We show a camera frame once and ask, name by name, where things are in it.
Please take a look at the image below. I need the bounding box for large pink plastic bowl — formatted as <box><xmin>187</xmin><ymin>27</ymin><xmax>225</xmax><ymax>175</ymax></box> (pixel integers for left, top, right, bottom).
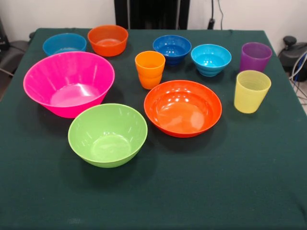
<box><xmin>23</xmin><ymin>51</ymin><xmax>116</xmax><ymax>119</ymax></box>

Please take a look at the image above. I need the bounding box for red-orange shallow bowl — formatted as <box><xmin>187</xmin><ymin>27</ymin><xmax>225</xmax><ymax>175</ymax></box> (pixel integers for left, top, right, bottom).
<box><xmin>143</xmin><ymin>80</ymin><xmax>223</xmax><ymax>138</ymax></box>

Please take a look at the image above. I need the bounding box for orange plastic cup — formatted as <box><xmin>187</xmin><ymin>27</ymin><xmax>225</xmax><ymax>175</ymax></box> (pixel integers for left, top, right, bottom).
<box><xmin>134</xmin><ymin>50</ymin><xmax>166</xmax><ymax>79</ymax></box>
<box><xmin>138</xmin><ymin>71</ymin><xmax>163</xmax><ymax>90</ymax></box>

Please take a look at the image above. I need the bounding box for green plastic bowl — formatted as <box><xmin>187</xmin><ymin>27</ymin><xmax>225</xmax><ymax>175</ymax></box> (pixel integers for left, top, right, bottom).
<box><xmin>68</xmin><ymin>103</ymin><xmax>148</xmax><ymax>169</ymax></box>

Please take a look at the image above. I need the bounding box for dark blue ribbed bowl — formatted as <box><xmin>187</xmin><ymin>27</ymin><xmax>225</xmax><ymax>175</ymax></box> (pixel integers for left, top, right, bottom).
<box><xmin>153</xmin><ymin>34</ymin><xmax>192</xmax><ymax>67</ymax></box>

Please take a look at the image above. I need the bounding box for dark green table cloth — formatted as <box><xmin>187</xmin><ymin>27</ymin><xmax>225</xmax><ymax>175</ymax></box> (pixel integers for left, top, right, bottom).
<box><xmin>0</xmin><ymin>28</ymin><xmax>307</xmax><ymax>230</ymax></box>

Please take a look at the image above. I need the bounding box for cyan ribbed bowl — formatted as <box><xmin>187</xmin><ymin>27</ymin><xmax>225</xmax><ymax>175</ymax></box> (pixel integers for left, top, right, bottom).
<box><xmin>190</xmin><ymin>44</ymin><xmax>232</xmax><ymax>78</ymax></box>

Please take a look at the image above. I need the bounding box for orange translucent bowl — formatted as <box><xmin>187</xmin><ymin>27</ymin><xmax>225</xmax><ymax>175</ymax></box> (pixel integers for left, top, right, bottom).
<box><xmin>87</xmin><ymin>24</ymin><xmax>129</xmax><ymax>58</ymax></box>

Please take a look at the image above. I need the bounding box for yellow plastic cup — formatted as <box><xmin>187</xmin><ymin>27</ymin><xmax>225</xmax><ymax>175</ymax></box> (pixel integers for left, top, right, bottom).
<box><xmin>234</xmin><ymin>69</ymin><xmax>272</xmax><ymax>114</ymax></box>

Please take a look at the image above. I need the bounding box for purple plastic cup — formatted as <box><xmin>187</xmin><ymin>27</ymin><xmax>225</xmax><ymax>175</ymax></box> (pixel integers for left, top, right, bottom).
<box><xmin>239</xmin><ymin>42</ymin><xmax>273</xmax><ymax>73</ymax></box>

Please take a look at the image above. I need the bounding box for light blue translucent bowl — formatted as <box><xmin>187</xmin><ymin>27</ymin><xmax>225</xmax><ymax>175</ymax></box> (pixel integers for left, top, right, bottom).
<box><xmin>42</xmin><ymin>33</ymin><xmax>87</xmax><ymax>57</ymax></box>

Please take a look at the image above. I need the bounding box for black floor device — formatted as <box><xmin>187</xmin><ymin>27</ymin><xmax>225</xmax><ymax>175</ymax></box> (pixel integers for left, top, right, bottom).
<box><xmin>278</xmin><ymin>35</ymin><xmax>307</xmax><ymax>70</ymax></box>

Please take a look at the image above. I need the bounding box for dark grey chair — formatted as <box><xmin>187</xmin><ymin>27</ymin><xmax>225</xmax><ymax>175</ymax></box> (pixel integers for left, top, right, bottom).
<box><xmin>0</xmin><ymin>40</ymin><xmax>29</xmax><ymax>72</ymax></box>

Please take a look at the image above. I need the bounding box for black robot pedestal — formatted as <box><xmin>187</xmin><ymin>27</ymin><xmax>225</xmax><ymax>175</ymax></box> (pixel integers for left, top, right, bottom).
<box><xmin>113</xmin><ymin>0</ymin><xmax>190</xmax><ymax>30</ymax></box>

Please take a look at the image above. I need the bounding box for black cable with plug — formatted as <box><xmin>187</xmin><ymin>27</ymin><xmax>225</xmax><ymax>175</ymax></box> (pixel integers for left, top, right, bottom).
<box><xmin>207</xmin><ymin>0</ymin><xmax>216</xmax><ymax>30</ymax></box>

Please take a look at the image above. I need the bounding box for bundle of floor cables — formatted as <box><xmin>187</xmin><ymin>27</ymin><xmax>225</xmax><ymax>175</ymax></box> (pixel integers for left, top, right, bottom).
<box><xmin>289</xmin><ymin>52</ymin><xmax>307</xmax><ymax>106</ymax></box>

